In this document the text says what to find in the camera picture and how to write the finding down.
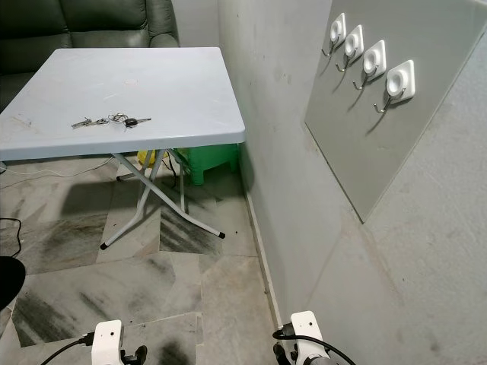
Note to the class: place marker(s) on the bunch of keys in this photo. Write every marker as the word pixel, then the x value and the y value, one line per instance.
pixel 119 119

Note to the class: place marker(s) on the black round floor base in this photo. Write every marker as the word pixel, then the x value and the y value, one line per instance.
pixel 10 281

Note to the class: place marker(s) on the small yellow object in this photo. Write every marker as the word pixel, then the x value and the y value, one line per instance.
pixel 147 156

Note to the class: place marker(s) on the green plastic stool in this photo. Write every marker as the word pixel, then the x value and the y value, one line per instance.
pixel 209 160

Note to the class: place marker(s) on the grey plastic folding table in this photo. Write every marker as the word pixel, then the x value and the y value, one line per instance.
pixel 137 80

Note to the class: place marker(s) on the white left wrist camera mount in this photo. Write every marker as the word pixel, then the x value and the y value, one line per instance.
pixel 108 342

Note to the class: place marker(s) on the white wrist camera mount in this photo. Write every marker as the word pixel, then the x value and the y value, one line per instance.
pixel 304 328
pixel 108 342

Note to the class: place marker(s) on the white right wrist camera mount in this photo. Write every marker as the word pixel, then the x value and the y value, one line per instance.
pixel 304 328

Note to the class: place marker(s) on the grey wall board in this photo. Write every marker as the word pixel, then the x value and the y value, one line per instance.
pixel 358 152

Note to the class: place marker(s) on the white adhesive wall hook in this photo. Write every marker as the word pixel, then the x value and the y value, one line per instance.
pixel 374 61
pixel 354 44
pixel 399 80
pixel 338 30

